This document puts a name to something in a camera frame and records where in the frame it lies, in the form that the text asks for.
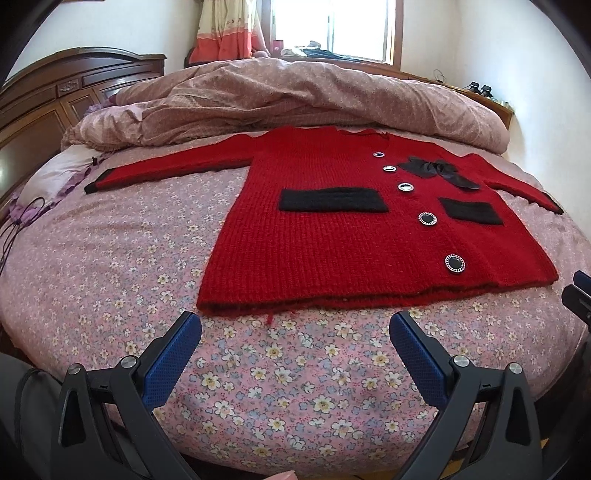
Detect red knit cardigan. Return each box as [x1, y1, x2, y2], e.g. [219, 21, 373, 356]
[86, 127, 560, 315]

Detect wooden side ledge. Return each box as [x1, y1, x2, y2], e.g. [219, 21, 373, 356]
[397, 72, 514, 129]

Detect white pillow purple trim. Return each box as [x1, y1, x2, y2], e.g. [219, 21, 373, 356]
[8, 145, 111, 223]

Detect dark items on ledge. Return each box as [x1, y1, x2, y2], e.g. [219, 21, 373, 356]
[465, 82, 493, 98]

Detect dark wooden headboard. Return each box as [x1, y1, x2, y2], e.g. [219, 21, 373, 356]
[1, 47, 166, 202]

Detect pink floral duvet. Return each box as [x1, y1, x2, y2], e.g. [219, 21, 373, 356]
[61, 58, 510, 154]

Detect window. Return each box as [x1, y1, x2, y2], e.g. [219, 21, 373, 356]
[257, 0, 404, 69]

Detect cream and red curtain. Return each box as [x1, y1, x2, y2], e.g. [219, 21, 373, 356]
[186, 0, 270, 65]

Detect black cable on bed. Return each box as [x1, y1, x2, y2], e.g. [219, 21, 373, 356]
[0, 196, 47, 273]

